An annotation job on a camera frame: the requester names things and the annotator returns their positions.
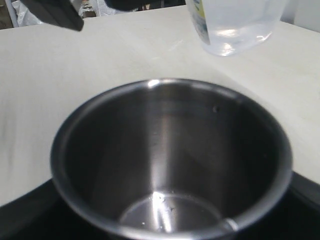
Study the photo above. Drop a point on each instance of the clear plastic water pitcher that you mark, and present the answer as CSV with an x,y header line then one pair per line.
x,y
227,27

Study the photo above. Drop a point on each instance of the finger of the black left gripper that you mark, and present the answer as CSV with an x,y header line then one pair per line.
x,y
60,13

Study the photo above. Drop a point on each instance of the stainless steel cup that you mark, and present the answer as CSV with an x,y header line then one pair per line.
x,y
171,159

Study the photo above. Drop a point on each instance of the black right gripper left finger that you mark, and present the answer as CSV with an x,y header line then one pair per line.
x,y
37,215

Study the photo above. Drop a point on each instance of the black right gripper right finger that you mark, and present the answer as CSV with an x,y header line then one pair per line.
x,y
298,214

